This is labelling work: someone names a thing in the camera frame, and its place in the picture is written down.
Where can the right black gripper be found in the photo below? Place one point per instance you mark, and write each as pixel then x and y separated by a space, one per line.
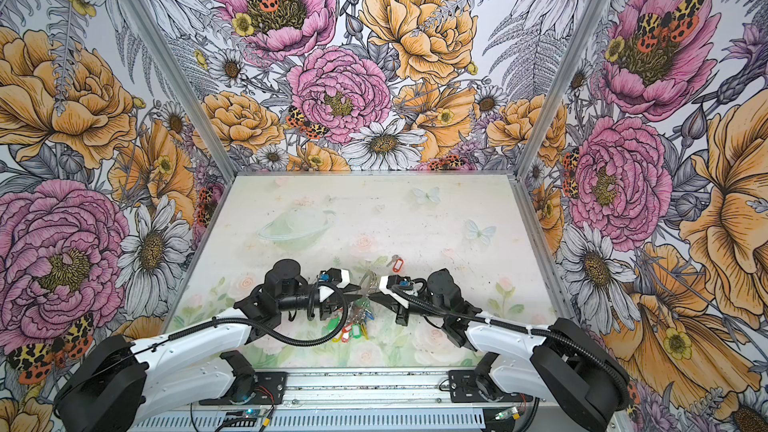
pixel 398 306

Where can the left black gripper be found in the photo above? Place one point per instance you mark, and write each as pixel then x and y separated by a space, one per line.
pixel 329 305

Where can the red tagged key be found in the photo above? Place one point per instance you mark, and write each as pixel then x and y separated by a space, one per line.
pixel 396 264

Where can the metal key organizer plate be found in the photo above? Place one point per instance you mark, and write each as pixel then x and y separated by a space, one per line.
pixel 366 294

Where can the bunch of coloured key tags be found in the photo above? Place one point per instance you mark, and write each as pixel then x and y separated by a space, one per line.
pixel 356 325

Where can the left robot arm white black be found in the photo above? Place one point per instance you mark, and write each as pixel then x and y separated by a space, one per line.
pixel 122 382

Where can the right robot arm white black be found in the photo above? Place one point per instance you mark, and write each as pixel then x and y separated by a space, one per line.
pixel 557 363

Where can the green circuit board left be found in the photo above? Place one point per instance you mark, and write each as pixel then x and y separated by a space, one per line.
pixel 249 418

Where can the green circuit board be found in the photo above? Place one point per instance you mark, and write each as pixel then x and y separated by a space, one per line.
pixel 249 418
pixel 510 413

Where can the green circuit board right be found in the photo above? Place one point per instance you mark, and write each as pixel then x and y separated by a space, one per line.
pixel 510 413

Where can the aluminium front rail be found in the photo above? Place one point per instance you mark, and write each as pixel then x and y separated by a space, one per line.
pixel 405 399

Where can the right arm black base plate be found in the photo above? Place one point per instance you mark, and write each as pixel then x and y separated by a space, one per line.
pixel 463 386

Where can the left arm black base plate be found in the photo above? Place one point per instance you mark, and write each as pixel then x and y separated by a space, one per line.
pixel 258 388

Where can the left aluminium corner post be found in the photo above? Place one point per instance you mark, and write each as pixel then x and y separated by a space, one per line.
pixel 141 16

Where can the aluminium corner post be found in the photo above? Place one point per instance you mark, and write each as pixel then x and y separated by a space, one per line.
pixel 582 33
pixel 141 16

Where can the right aluminium corner post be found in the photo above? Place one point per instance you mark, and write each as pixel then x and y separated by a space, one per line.
pixel 582 33

